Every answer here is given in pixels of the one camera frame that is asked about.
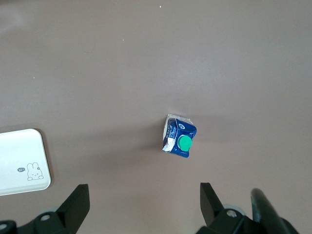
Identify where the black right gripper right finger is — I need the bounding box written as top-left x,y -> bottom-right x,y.
196,182 -> 300,234

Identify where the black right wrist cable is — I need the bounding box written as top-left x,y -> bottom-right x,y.
251,188 -> 294,234

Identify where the blue milk carton green cap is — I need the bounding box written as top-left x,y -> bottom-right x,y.
162,114 -> 198,158

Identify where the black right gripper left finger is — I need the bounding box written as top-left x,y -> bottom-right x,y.
0,184 -> 90,234

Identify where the white rabbit print tray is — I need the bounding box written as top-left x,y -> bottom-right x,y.
0,128 -> 52,196

